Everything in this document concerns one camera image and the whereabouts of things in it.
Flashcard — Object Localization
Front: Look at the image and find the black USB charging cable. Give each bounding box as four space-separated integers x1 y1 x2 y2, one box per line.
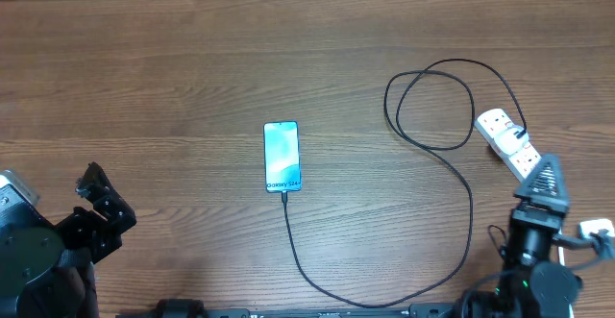
281 58 529 309

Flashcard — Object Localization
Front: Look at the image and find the blue Galaxy smartphone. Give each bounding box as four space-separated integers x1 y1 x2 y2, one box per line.
263 121 302 193

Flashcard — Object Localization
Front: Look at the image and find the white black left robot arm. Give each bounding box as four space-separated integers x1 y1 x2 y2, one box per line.
1 162 136 317

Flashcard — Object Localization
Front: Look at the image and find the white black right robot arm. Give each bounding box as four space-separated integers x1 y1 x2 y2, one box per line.
456 154 593 317

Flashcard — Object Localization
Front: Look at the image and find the white charger plug adapter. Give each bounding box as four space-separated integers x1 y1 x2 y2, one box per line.
494 125 529 157

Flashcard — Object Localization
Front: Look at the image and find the white power strip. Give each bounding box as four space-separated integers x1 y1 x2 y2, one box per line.
475 109 541 182

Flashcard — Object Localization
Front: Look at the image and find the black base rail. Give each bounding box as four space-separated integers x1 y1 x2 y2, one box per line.
117 299 455 318

